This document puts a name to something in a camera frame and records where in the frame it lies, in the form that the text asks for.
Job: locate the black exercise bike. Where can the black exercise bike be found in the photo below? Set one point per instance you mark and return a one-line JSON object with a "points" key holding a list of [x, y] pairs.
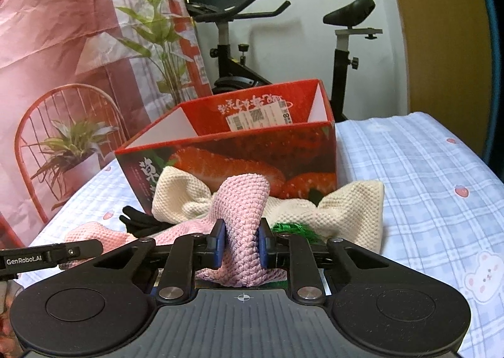
{"points": [[340, 66]]}

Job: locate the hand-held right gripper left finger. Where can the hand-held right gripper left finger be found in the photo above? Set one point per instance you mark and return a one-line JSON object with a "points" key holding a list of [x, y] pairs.
{"points": [[219, 244]]}

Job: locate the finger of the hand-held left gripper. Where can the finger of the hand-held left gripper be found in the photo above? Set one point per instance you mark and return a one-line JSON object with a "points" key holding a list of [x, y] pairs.
{"points": [[47, 257]]}

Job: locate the black cloth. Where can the black cloth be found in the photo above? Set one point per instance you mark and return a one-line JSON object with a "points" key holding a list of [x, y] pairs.
{"points": [[138, 224]]}

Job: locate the green shiny object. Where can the green shiny object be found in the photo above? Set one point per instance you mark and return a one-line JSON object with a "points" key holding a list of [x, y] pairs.
{"points": [[295, 230]]}

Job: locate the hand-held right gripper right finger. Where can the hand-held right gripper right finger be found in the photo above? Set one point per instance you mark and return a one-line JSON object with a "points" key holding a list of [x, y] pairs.
{"points": [[263, 248]]}

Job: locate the cream knitted cloth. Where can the cream knitted cloth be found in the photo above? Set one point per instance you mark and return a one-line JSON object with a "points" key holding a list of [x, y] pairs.
{"points": [[346, 208]]}

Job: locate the pink knitted cloth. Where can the pink knitted cloth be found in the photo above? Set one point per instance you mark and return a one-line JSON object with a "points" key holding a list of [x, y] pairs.
{"points": [[244, 200]]}

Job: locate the wooden door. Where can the wooden door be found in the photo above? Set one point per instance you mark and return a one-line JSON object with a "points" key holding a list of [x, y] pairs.
{"points": [[433, 27]]}

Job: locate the red strawberry print box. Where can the red strawberry print box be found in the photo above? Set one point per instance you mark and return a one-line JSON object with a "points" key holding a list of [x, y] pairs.
{"points": [[252, 149]]}

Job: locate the printed backdrop curtain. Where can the printed backdrop curtain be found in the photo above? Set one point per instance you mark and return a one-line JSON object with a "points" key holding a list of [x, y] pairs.
{"points": [[59, 46]]}

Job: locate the plaid bed sheet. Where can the plaid bed sheet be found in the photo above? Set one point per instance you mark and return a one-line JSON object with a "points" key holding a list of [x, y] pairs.
{"points": [[413, 184]]}

